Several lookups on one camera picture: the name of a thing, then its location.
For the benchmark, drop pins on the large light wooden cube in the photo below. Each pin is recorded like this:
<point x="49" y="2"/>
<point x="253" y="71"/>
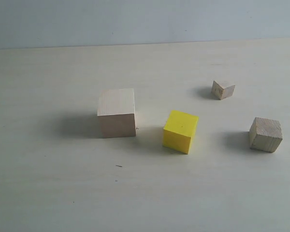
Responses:
<point x="116" y="113"/>

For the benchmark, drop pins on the yellow cube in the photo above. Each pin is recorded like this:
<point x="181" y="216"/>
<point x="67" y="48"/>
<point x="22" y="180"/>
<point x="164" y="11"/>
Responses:
<point x="179" y="131"/>

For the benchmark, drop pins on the small wooden cube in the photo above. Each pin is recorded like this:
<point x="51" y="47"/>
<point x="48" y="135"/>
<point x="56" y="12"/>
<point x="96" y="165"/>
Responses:
<point x="222" y="90"/>

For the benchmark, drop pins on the medium wooden cube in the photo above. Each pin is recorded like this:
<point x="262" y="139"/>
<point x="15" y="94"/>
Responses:
<point x="265" y="135"/>

